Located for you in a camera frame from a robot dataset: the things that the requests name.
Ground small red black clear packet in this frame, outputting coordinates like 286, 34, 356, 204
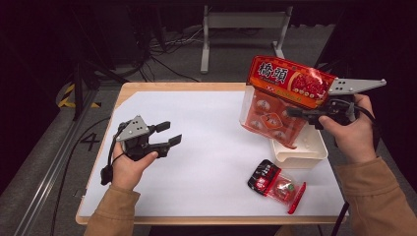
247, 159, 308, 215

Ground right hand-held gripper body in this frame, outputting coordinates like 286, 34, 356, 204
306, 77, 387, 131

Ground grey metal stand frame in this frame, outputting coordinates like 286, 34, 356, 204
200, 4, 294, 75

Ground left hand-held gripper black cable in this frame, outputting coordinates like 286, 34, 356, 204
99, 129, 127, 187

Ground right hand-held gripper black cable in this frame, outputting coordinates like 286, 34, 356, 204
328, 97, 383, 236

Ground bundle of floor cables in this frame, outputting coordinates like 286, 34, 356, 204
141, 26, 205, 83

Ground white plastic box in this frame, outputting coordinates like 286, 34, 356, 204
268, 122, 329, 170

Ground white table mat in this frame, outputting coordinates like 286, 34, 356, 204
78, 90, 347, 218

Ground person's left hand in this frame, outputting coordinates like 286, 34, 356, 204
111, 141, 159, 192

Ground large orange clear seasoning packet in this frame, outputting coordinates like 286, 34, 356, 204
240, 54, 338, 150

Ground aluminium floor rail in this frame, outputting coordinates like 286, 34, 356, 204
13, 88, 99, 236

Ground hand-held gripper black cable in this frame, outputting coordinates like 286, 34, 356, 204
328, 97, 383, 236
99, 129, 127, 187

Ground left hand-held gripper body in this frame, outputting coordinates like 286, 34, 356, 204
112, 114, 172, 162

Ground yellow black hazard tape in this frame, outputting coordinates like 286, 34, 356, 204
58, 83, 102, 109

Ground person's right hand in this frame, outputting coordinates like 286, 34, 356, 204
318, 93, 378, 165

